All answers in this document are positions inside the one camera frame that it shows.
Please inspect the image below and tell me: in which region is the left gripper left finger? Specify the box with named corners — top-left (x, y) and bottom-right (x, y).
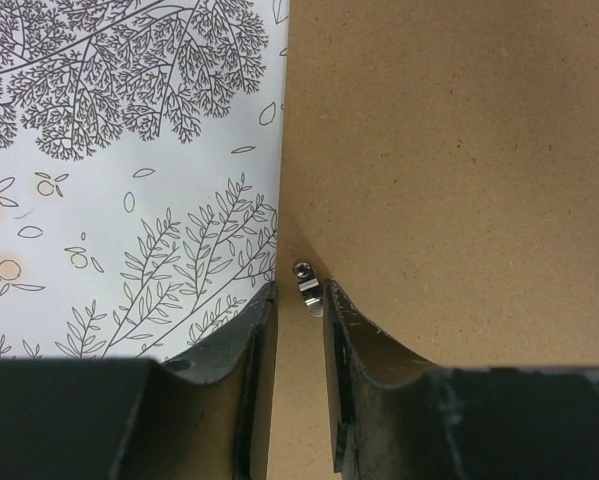
top-left (0, 283), bottom-right (277, 479)

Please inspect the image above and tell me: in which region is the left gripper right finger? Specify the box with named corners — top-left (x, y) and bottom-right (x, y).
top-left (323, 281), bottom-right (599, 479)

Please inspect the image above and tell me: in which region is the brown cardboard backing board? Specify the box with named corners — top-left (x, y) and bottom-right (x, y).
top-left (268, 1), bottom-right (599, 479)

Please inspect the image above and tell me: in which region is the floral patterned table mat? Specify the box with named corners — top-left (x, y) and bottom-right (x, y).
top-left (0, 0), bottom-right (290, 361)

